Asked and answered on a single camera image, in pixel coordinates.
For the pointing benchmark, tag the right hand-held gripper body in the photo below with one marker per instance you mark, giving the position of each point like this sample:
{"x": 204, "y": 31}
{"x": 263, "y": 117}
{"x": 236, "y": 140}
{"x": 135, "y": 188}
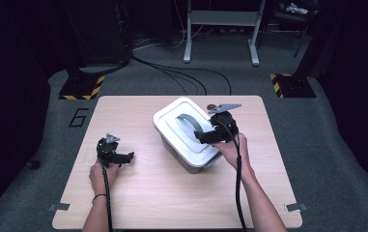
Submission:
{"x": 226, "y": 127}

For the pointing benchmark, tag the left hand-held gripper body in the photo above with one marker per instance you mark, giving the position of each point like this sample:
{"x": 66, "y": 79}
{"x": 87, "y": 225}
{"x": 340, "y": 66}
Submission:
{"x": 107, "y": 154}

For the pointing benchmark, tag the grey plastic storage box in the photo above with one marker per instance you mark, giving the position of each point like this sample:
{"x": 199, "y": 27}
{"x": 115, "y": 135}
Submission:
{"x": 192, "y": 167}

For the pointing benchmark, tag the person's right hand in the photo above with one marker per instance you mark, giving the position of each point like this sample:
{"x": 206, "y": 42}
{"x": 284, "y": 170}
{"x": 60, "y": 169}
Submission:
{"x": 231, "y": 154}

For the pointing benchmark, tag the person's left hand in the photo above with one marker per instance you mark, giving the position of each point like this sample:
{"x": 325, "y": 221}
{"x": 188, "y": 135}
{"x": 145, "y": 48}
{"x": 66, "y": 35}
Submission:
{"x": 98, "y": 179}

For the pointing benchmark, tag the dark round table grommet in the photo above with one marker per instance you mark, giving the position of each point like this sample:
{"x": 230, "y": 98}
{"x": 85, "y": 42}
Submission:
{"x": 210, "y": 106}

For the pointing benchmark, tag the black wrist band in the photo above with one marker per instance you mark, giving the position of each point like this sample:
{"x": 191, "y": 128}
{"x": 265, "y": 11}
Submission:
{"x": 98, "y": 195}

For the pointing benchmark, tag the grey tape strip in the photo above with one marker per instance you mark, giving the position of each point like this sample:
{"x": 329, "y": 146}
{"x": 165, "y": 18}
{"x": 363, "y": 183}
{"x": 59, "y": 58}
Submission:
{"x": 296, "y": 207}
{"x": 59, "y": 207}

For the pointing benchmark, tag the black yellow striped stand base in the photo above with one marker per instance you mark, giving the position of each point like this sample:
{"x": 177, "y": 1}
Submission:
{"x": 80, "y": 87}
{"x": 296, "y": 86}

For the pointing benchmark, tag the small black round floor object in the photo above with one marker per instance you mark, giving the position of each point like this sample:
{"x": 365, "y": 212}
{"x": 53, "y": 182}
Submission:
{"x": 33, "y": 165}

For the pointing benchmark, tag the dark chair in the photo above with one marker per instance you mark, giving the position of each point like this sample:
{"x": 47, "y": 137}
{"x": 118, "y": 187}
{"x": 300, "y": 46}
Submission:
{"x": 288, "y": 19}

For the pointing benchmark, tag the black cabinet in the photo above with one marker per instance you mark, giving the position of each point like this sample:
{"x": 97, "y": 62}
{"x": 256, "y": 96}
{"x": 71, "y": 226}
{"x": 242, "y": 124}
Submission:
{"x": 98, "y": 29}

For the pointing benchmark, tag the white crumpled cloth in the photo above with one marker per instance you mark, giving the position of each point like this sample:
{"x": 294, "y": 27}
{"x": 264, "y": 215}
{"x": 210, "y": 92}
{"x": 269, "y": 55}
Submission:
{"x": 296, "y": 8}

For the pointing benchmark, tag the white metal stand frame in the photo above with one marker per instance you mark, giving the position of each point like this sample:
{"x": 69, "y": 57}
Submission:
{"x": 223, "y": 17}

